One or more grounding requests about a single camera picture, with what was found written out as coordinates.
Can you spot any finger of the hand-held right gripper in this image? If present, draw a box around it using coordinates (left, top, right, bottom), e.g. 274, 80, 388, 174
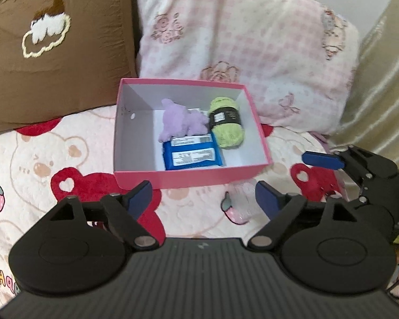
301, 144, 399, 187

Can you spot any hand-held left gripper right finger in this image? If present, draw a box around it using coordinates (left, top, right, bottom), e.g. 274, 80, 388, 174
248, 181, 358, 250

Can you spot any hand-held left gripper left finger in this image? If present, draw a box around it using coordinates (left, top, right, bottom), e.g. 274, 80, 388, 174
48, 180, 160, 250

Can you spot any blue wet wipes packet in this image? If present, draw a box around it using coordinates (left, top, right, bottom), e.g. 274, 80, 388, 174
162, 132, 226, 171

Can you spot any pink cardboard box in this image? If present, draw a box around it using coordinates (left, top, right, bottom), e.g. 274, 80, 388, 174
113, 77, 274, 189

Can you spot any green yarn ball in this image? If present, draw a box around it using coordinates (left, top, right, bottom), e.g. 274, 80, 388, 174
207, 96, 245, 149

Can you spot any purple plush cloth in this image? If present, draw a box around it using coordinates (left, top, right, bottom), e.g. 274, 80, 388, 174
158, 98, 209, 143

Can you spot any beige satin cloth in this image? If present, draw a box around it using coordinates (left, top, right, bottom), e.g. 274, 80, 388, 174
329, 0, 399, 155

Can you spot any bear printed blanket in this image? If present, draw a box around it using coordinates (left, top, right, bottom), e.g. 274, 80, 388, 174
0, 104, 399, 309

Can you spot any pink checked pillow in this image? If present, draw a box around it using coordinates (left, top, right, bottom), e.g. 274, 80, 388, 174
135, 0, 360, 137

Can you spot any brown embroidered pillow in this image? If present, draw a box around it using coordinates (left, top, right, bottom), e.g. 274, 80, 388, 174
0, 0, 140, 137

